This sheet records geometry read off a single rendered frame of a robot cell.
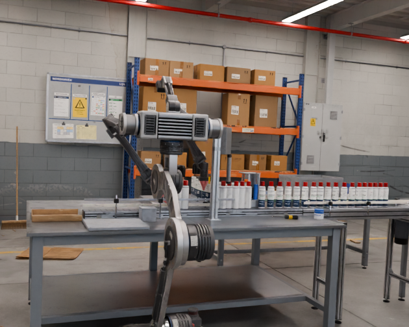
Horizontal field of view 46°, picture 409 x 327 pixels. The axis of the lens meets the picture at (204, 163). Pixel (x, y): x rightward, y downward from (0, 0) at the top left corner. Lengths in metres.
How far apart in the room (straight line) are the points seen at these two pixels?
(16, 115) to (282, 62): 4.55
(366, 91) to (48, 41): 5.82
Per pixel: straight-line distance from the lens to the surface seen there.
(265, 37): 8.75
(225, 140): 3.31
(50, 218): 3.15
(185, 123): 2.72
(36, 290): 2.93
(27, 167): 7.67
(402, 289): 4.83
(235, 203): 3.54
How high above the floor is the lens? 1.39
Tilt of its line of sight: 3 degrees down
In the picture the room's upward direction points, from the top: 3 degrees clockwise
